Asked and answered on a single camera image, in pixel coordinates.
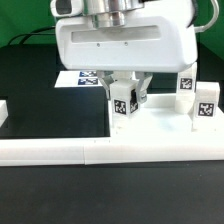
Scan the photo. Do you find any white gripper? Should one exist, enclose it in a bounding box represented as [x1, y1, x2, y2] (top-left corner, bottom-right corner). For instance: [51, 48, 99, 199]
[56, 16, 197, 104]

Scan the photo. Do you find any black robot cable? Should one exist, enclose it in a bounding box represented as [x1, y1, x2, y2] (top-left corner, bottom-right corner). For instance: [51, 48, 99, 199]
[6, 26, 58, 47]

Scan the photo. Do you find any white camera cable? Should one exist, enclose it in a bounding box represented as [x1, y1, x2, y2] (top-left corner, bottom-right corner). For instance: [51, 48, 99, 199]
[193, 0, 221, 34]

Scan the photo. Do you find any white sheet with tags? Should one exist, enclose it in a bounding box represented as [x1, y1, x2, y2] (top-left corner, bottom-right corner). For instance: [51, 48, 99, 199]
[55, 71, 102, 88]

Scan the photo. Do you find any white square table top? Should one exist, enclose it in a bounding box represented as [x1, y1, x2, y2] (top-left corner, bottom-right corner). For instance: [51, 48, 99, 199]
[108, 94, 224, 137]

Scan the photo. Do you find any white U-shaped fence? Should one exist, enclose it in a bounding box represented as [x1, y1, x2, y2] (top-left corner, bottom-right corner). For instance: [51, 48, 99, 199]
[0, 99, 224, 168]

